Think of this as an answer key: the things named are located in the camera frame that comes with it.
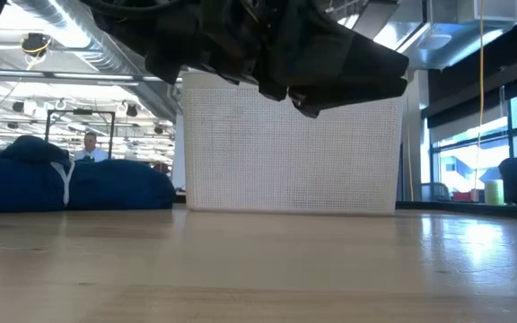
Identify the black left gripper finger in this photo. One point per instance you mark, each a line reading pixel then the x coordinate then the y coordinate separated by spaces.
pixel 375 63
pixel 344 96

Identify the white perforated plastic basket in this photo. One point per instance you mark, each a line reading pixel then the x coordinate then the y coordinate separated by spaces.
pixel 285 157

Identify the metal ceiling vent unit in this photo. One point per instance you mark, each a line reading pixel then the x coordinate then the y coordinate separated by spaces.
pixel 465 40

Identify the black ceiling lamp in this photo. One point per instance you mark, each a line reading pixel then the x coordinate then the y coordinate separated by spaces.
pixel 18 107
pixel 132 110

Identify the grey mesh chair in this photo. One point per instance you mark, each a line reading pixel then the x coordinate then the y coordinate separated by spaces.
pixel 435 192

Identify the red container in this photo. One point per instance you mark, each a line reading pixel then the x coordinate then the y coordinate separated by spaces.
pixel 462 196

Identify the pale green roll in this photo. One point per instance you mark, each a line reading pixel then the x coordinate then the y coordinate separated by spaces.
pixel 494 193

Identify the navy bean bag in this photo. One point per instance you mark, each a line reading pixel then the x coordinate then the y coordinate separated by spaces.
pixel 11 184
pixel 119 184

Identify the silver ceiling duct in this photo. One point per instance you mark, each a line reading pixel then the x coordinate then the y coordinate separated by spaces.
pixel 110 58

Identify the black metal frame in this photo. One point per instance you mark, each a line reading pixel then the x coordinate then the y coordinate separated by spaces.
pixel 79 111

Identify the long ceiling light rail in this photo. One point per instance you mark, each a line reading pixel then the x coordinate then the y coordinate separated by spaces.
pixel 61 76

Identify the black table frame rail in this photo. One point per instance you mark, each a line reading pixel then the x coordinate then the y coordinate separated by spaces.
pixel 465 208

